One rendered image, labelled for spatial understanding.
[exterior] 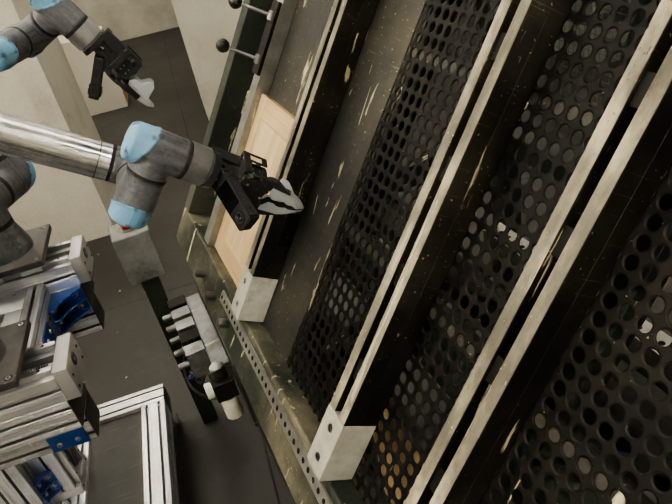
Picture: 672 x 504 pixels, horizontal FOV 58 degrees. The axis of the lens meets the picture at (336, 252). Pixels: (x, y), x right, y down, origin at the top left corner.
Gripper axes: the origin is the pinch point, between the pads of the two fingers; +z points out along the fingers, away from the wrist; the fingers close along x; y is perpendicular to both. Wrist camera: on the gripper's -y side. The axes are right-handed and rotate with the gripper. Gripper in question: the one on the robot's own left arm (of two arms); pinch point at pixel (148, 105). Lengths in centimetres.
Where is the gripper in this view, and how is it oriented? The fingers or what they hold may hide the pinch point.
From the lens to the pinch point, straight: 173.3
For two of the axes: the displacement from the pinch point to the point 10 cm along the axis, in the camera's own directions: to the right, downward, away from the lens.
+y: 7.6, -6.3, -1.5
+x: -2.6, -5.1, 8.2
